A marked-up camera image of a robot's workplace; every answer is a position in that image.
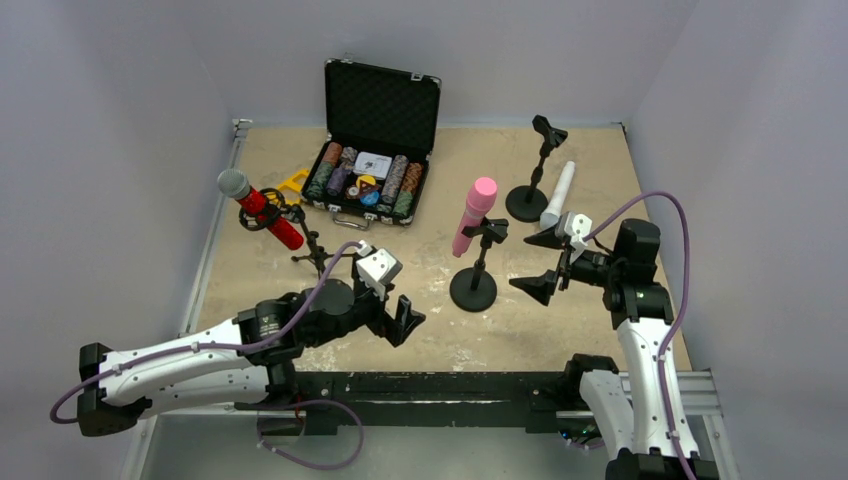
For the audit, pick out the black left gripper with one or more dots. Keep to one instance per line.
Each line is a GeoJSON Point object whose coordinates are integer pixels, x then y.
{"type": "Point", "coordinates": [381, 316]}

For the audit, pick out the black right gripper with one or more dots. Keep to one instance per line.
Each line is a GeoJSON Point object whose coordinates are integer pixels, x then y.
{"type": "Point", "coordinates": [566, 263]}

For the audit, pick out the white microphone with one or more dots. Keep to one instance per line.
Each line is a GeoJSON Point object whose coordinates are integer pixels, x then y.
{"type": "Point", "coordinates": [552, 213]}

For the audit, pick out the black round base mic stand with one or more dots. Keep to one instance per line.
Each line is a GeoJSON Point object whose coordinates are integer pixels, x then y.
{"type": "Point", "coordinates": [525, 203]}

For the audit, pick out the pink microphone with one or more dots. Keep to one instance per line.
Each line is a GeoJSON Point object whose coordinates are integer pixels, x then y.
{"type": "Point", "coordinates": [480, 199]}

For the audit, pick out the red glitter microphone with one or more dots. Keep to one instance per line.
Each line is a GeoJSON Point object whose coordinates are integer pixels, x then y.
{"type": "Point", "coordinates": [257, 212]}

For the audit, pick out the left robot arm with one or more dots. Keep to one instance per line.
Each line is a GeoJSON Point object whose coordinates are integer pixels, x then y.
{"type": "Point", "coordinates": [244, 359]}

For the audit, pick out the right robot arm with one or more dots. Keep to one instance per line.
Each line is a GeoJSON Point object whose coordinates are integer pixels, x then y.
{"type": "Point", "coordinates": [644, 430]}

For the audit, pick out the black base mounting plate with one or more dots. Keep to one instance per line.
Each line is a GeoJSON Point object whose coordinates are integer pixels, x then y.
{"type": "Point", "coordinates": [536, 402]}

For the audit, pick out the black poker chip case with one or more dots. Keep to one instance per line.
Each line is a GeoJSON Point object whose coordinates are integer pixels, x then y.
{"type": "Point", "coordinates": [377, 110]}

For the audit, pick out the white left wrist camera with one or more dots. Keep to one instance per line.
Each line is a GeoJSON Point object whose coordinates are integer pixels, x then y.
{"type": "Point", "coordinates": [376, 268]}

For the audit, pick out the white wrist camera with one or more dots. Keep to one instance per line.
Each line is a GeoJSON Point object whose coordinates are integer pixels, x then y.
{"type": "Point", "coordinates": [572, 229]}
{"type": "Point", "coordinates": [376, 268]}

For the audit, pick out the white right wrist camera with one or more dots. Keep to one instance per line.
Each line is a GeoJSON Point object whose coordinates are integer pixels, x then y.
{"type": "Point", "coordinates": [572, 229]}

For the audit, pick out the yellow plastic triangle frame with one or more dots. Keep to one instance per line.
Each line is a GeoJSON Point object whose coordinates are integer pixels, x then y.
{"type": "Point", "coordinates": [292, 187]}

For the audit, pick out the aluminium table edge rail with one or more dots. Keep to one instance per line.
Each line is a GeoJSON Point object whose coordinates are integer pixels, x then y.
{"type": "Point", "coordinates": [241, 127]}

